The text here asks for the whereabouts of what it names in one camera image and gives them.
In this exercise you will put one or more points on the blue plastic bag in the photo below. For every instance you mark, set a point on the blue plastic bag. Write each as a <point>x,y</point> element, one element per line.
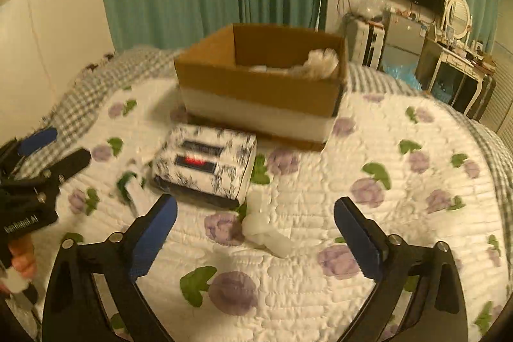
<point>400,73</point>

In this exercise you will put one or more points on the heap of clear plastic bags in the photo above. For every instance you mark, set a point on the heap of clear plastic bags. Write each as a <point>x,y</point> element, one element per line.
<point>370,7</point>

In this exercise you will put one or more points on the purple floral white quilt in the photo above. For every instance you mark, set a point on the purple floral white quilt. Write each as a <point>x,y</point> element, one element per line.
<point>300,278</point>

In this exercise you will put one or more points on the grey mini fridge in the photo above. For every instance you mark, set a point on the grey mini fridge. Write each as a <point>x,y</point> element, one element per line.
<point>404,37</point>

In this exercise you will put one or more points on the white oval vanity mirror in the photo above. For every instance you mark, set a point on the white oval vanity mirror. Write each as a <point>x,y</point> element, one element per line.
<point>458,15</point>

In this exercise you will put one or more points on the grey checked bedsheet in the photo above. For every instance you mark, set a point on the grey checked bedsheet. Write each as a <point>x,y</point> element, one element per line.
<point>100,77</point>

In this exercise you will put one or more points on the person's left hand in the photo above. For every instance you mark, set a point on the person's left hand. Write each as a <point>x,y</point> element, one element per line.
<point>22,258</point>

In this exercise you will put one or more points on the leaf-print tissue pack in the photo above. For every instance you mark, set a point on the leaf-print tissue pack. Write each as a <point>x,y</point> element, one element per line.
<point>204,165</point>

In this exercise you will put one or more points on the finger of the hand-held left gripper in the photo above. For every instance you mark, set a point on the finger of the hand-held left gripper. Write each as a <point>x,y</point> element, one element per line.
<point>38,139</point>
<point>70,163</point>

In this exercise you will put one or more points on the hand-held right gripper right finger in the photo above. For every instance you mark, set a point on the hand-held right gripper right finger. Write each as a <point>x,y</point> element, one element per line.
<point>362,242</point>

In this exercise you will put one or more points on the white soft packet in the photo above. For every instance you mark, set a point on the white soft packet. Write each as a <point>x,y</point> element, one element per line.
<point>264,68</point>

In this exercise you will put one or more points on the green and white wrapper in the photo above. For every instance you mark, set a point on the green and white wrapper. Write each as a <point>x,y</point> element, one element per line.
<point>129,181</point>

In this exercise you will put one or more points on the white and black suitcase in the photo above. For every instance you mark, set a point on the white and black suitcase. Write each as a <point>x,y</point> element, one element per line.
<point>366,43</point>

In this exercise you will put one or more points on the white vanity table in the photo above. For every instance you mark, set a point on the white vanity table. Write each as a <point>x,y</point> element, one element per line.
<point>461,79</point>

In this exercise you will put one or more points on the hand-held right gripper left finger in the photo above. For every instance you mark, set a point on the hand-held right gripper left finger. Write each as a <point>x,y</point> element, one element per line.
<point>154,232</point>

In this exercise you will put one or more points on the brown cardboard box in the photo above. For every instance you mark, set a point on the brown cardboard box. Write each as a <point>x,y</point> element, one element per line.
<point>260,93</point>

